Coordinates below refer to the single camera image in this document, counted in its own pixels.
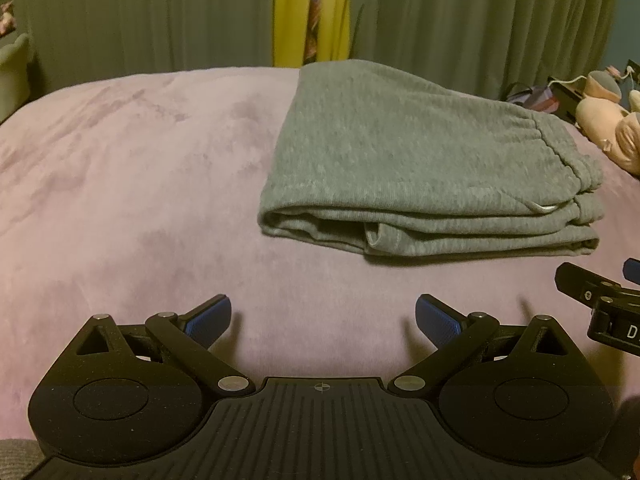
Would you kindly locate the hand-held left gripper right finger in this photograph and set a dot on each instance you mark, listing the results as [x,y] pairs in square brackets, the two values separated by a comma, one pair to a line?
[437,321]

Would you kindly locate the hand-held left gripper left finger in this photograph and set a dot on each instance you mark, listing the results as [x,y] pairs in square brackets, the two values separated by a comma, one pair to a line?
[210,320]

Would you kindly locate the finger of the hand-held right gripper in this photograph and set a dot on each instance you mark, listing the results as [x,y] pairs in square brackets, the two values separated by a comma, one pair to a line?
[575,282]
[633,271]

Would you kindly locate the grey pants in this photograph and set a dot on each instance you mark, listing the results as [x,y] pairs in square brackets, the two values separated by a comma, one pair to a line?
[400,160]

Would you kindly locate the pink blanket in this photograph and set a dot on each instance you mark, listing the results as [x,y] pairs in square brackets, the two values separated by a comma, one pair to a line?
[125,185]

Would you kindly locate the pink plush toy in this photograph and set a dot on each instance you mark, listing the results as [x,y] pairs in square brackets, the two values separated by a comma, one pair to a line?
[607,110]

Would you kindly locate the black stand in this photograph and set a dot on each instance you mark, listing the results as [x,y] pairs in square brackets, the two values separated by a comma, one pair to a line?
[567,96]

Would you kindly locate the grey cloth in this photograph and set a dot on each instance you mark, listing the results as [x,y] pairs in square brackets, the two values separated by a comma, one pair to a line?
[17,460]

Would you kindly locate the green curtain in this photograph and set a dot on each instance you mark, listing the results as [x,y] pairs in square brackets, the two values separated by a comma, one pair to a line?
[475,15]
[150,15]

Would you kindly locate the yellow curtain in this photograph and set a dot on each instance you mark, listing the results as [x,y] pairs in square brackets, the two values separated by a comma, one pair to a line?
[292,10]

